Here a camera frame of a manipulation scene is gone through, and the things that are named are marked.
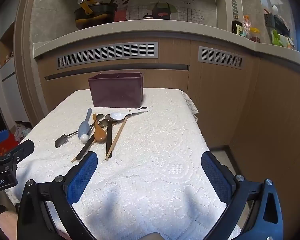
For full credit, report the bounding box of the light blue handled scoop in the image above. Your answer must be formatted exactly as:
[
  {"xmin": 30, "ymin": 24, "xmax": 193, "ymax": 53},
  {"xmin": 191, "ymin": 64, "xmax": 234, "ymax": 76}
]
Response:
[{"xmin": 77, "ymin": 108, "xmax": 92, "ymax": 144}]

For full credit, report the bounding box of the brown wooden spoon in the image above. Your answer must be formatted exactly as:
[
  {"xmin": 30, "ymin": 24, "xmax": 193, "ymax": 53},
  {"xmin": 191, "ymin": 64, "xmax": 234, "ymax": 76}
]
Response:
[{"xmin": 93, "ymin": 113, "xmax": 107, "ymax": 143}]

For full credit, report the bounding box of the light wooden chopstick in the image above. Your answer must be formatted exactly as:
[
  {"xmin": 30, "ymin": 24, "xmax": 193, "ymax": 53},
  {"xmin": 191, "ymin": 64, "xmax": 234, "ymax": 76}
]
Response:
[{"xmin": 106, "ymin": 117, "xmax": 128, "ymax": 161}]

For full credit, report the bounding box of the white plastic spoon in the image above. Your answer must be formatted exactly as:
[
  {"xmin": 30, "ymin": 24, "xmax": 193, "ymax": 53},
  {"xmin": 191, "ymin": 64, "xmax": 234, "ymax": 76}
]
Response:
[{"xmin": 110, "ymin": 108, "xmax": 149, "ymax": 121}]

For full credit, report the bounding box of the white lace tablecloth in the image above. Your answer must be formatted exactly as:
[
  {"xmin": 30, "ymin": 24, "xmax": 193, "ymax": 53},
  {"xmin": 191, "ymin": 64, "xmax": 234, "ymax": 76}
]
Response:
[{"xmin": 6, "ymin": 88, "xmax": 226, "ymax": 239}]

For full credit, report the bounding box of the maroon plastic utensil caddy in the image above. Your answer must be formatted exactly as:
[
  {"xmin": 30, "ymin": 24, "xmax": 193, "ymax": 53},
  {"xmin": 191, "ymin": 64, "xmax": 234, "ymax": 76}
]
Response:
[{"xmin": 88, "ymin": 72, "xmax": 143, "ymax": 108}]

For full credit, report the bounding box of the short grey vent grille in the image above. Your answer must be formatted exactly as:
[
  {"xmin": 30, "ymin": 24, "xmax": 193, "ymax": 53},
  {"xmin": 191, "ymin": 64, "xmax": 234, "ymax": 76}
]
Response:
[{"xmin": 198, "ymin": 46, "xmax": 244, "ymax": 69}]

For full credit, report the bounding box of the grey stone countertop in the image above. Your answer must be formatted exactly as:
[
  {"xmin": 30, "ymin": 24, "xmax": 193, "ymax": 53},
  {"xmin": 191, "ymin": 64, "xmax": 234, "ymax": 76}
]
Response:
[{"xmin": 32, "ymin": 20, "xmax": 300, "ymax": 65}]

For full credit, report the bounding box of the long grey vent grille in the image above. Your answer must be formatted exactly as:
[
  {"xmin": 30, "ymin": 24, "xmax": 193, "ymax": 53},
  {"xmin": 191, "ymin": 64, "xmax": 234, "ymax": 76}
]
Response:
[{"xmin": 57, "ymin": 41, "xmax": 159, "ymax": 69}]

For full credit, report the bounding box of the yellow lid jar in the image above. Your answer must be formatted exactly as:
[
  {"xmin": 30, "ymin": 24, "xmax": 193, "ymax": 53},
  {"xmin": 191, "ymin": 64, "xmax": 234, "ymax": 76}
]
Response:
[{"xmin": 249, "ymin": 27, "xmax": 261, "ymax": 43}]

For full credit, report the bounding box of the green dish rack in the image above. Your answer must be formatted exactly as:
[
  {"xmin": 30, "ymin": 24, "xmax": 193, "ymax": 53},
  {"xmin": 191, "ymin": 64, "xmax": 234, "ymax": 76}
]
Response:
[{"xmin": 264, "ymin": 9, "xmax": 295, "ymax": 49}]

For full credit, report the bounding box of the black pot yellow handle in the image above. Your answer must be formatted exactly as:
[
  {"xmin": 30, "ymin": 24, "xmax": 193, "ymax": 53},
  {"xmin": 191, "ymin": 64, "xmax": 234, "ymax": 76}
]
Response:
[{"xmin": 74, "ymin": 0, "xmax": 115, "ymax": 30}]

